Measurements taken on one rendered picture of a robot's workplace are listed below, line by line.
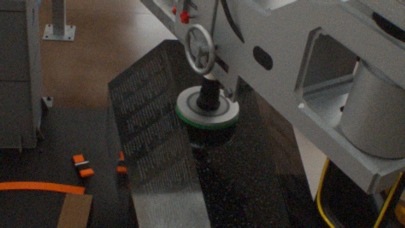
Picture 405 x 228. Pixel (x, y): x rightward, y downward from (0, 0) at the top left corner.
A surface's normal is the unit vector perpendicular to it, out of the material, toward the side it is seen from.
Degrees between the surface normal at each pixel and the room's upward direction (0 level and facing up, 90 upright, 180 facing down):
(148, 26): 0
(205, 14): 90
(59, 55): 0
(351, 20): 90
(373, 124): 90
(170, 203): 45
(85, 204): 0
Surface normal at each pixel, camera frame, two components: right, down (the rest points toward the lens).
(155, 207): -0.60, -0.55
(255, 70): -0.84, 0.24
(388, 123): -0.31, 0.54
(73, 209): 0.12, -0.79
